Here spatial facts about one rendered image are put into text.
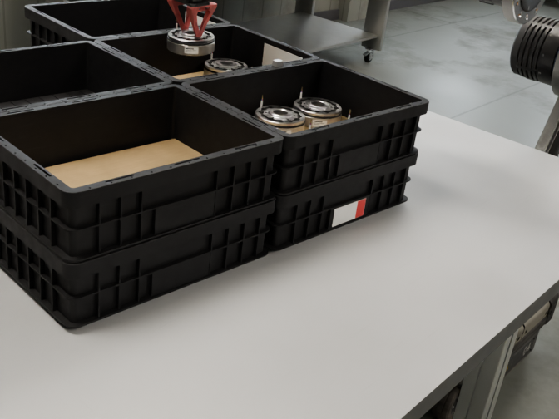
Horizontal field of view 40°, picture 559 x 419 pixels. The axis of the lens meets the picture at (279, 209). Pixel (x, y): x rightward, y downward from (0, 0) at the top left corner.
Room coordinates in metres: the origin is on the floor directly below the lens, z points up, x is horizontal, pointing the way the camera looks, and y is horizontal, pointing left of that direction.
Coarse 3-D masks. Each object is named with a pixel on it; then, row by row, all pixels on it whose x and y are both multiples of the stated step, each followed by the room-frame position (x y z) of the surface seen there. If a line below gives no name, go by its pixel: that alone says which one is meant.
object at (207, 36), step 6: (174, 30) 1.69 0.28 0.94; (180, 30) 1.70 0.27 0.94; (168, 36) 1.65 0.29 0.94; (174, 36) 1.64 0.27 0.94; (180, 36) 1.65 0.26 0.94; (204, 36) 1.67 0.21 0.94; (210, 36) 1.67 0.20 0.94; (186, 42) 1.62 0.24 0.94; (192, 42) 1.62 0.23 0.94; (198, 42) 1.63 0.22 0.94; (204, 42) 1.63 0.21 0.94
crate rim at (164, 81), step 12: (12, 48) 1.45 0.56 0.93; (24, 48) 1.46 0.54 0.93; (36, 48) 1.47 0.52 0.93; (48, 48) 1.49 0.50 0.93; (96, 48) 1.53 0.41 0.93; (120, 60) 1.48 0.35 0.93; (144, 72) 1.42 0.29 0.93; (156, 84) 1.35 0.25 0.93; (168, 84) 1.36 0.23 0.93; (84, 96) 1.24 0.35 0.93; (12, 108) 1.15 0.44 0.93; (24, 108) 1.15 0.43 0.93
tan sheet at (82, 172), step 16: (160, 144) 1.31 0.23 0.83; (176, 144) 1.32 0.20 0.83; (80, 160) 1.19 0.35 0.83; (96, 160) 1.20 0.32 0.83; (112, 160) 1.21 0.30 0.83; (128, 160) 1.22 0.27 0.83; (144, 160) 1.23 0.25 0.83; (160, 160) 1.24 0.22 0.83; (176, 160) 1.25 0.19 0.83; (64, 176) 1.13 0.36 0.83; (80, 176) 1.13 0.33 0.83; (96, 176) 1.14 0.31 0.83; (112, 176) 1.15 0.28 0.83
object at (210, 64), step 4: (208, 60) 1.76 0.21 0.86; (212, 60) 1.77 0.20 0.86; (216, 60) 1.77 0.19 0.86; (232, 60) 1.79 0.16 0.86; (236, 60) 1.79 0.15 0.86; (208, 64) 1.73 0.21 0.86; (212, 64) 1.74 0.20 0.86; (240, 64) 1.78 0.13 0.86; (244, 64) 1.77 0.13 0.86; (208, 68) 1.72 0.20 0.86; (212, 68) 1.71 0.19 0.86; (216, 68) 1.71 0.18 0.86; (220, 68) 1.71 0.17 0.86; (224, 68) 1.72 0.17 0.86; (228, 68) 1.72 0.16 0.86; (232, 68) 1.73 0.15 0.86; (236, 68) 1.73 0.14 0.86; (240, 68) 1.74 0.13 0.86; (244, 68) 1.74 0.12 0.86
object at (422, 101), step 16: (288, 64) 1.58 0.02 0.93; (304, 64) 1.60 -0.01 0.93; (336, 64) 1.63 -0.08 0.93; (208, 80) 1.41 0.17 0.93; (224, 80) 1.44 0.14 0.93; (368, 80) 1.56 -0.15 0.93; (208, 96) 1.32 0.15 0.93; (416, 96) 1.48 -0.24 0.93; (240, 112) 1.26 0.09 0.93; (384, 112) 1.36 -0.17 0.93; (400, 112) 1.39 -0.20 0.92; (416, 112) 1.42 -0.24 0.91; (272, 128) 1.20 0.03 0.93; (320, 128) 1.23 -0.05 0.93; (336, 128) 1.25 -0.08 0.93; (352, 128) 1.29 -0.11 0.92; (368, 128) 1.32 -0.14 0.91; (288, 144) 1.18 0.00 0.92; (304, 144) 1.20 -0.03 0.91
